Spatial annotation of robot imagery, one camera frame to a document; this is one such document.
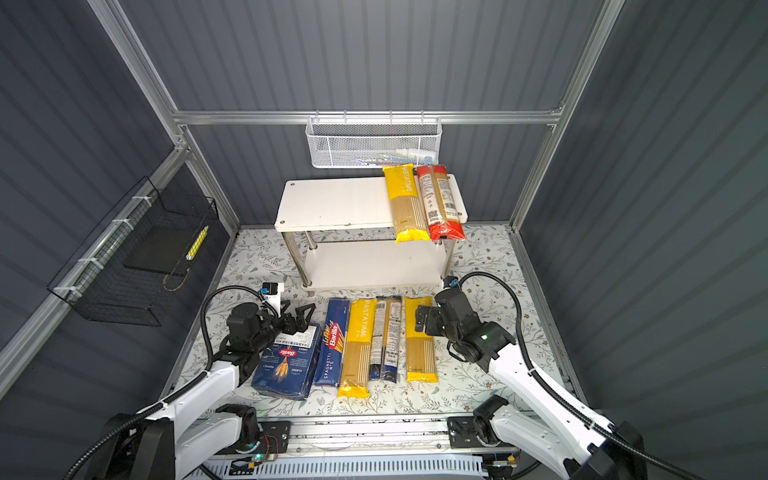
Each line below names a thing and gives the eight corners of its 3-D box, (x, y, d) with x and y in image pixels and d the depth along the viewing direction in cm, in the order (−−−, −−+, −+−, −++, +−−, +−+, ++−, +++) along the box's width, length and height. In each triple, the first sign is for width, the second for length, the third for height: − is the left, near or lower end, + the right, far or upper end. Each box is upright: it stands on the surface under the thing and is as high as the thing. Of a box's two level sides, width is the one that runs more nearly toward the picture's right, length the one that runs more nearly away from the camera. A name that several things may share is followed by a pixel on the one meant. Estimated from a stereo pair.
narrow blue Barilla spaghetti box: (317, 387, 83) (314, 382, 80) (329, 303, 100) (327, 297, 97) (343, 387, 83) (341, 382, 80) (351, 303, 100) (349, 297, 97)
